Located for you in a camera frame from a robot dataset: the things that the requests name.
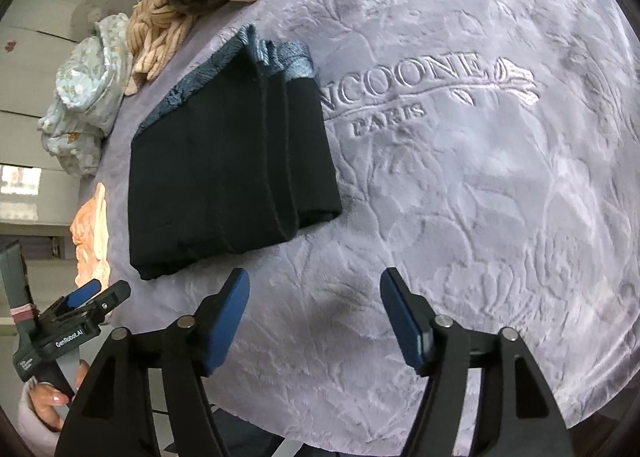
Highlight black pants with patterned lining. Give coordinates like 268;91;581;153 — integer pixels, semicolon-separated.
128;26;342;281

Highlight pink fuzzy sleeve forearm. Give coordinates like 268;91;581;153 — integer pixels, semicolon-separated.
15;379;60;457

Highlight person's left hand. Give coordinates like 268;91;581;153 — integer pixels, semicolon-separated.
27;381;70;432

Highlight peach orange garment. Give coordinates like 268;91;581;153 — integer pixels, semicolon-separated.
70;183;111;290

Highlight person's blue jeans leg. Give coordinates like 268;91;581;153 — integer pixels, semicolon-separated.
164;406;302;457

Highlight light floral quilt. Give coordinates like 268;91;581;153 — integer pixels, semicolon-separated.
37;13;132;178

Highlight lavender embossed bed cover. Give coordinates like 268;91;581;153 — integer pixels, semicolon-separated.
96;0;639;455

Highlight white wardrobe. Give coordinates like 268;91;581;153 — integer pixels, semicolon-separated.
0;0;151;238

